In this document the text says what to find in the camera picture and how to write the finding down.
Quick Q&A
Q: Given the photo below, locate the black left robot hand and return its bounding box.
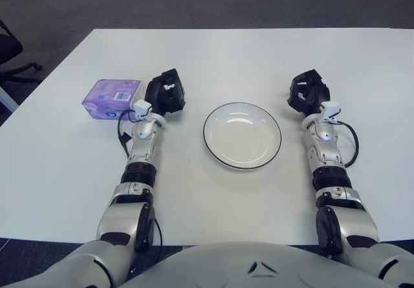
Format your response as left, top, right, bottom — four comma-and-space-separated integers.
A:
144, 69, 188, 116

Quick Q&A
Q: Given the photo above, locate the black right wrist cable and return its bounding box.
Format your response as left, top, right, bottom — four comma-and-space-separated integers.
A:
334, 121, 359, 168

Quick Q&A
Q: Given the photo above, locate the black office chair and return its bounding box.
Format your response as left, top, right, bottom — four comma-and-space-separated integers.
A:
0, 19, 43, 83

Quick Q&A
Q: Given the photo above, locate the white plate with black rim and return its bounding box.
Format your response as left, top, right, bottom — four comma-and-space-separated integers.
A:
202, 102, 283, 172

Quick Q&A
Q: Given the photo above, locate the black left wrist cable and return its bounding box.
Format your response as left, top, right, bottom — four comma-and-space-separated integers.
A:
117, 108, 138, 158

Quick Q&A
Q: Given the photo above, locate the grey robot torso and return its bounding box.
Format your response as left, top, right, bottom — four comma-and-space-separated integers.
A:
122, 241, 386, 288

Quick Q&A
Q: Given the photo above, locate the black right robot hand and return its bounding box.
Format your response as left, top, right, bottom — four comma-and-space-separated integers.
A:
286, 69, 331, 116

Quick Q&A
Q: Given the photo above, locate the purple tissue paper pack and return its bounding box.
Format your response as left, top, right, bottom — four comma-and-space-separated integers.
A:
82, 79, 146, 121

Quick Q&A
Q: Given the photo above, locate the white desk edge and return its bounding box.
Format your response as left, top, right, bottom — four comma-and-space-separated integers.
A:
0, 83, 19, 111

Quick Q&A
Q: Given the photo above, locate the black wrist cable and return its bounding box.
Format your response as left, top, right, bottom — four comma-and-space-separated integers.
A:
117, 108, 138, 158
334, 121, 359, 168

